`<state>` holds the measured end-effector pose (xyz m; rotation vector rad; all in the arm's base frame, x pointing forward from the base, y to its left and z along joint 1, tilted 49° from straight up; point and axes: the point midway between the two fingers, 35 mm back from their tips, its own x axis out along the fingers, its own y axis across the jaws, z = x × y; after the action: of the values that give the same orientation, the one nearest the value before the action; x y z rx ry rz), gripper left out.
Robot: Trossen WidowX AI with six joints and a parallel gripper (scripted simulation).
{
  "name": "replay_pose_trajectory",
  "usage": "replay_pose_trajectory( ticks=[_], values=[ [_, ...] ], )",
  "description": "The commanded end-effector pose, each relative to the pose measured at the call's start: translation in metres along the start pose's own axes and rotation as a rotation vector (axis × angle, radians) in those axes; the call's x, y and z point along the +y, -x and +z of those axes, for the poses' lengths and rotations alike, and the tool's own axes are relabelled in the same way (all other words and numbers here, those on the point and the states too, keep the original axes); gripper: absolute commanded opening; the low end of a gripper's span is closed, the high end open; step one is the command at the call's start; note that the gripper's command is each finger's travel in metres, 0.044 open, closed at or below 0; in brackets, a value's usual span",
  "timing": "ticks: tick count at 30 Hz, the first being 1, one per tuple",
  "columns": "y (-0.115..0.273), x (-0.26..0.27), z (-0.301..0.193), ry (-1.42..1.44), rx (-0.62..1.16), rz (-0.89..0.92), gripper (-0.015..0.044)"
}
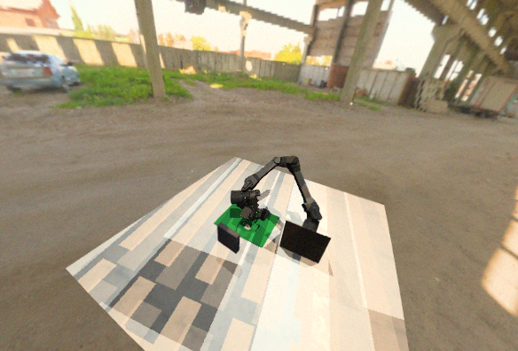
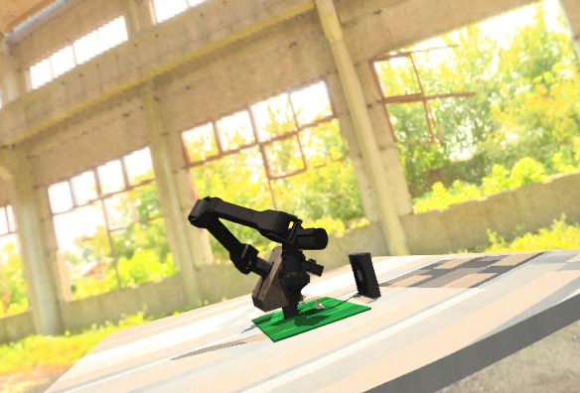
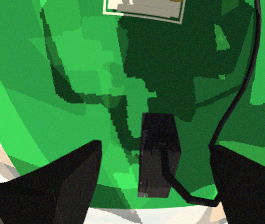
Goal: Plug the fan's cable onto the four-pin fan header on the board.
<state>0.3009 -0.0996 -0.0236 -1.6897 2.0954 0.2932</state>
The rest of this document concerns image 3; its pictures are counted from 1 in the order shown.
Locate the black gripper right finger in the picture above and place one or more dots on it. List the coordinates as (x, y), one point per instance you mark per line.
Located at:
(244, 200)

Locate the green circuit board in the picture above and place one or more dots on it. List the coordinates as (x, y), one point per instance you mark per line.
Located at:
(72, 71)

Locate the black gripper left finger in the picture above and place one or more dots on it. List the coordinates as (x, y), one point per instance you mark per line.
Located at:
(59, 193)

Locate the black cable with plug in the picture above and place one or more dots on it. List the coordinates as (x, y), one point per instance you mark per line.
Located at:
(160, 151)

